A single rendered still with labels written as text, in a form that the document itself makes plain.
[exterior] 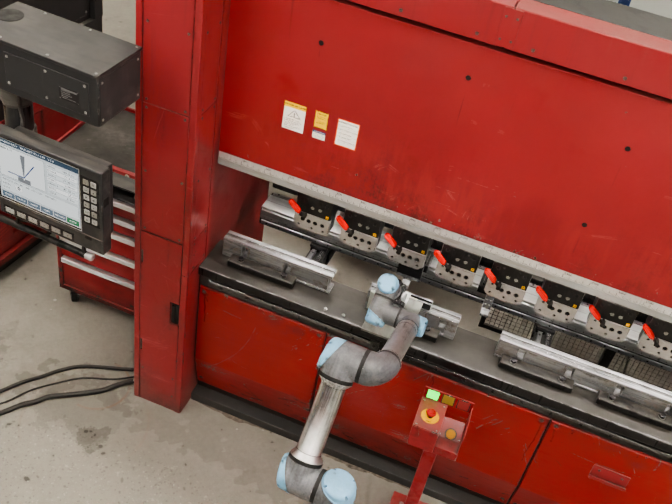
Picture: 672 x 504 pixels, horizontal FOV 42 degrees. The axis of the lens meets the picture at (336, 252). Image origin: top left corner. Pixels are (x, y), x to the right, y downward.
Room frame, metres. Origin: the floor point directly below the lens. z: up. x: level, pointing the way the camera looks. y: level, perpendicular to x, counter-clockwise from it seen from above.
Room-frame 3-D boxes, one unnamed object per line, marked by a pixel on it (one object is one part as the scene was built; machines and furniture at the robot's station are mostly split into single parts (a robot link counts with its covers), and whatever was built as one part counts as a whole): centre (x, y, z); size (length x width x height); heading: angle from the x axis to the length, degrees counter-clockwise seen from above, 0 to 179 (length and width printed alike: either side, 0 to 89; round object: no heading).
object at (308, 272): (2.78, 0.23, 0.92); 0.50 x 0.06 x 0.10; 77
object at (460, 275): (2.61, -0.47, 1.26); 0.15 x 0.09 x 0.17; 77
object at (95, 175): (2.37, 1.01, 1.42); 0.45 x 0.12 x 0.36; 74
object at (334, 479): (1.68, -0.15, 0.94); 0.13 x 0.12 x 0.14; 75
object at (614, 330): (2.47, -1.06, 1.26); 0.15 x 0.09 x 0.17; 77
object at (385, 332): (2.51, -0.27, 1.00); 0.26 x 0.18 x 0.01; 167
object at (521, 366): (2.46, -0.88, 0.89); 0.30 x 0.05 x 0.03; 77
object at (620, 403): (2.37, -1.27, 0.89); 0.30 x 0.05 x 0.03; 77
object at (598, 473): (2.26, -1.27, 0.59); 0.15 x 0.02 x 0.07; 77
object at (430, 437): (2.23, -0.53, 0.75); 0.20 x 0.16 x 0.18; 79
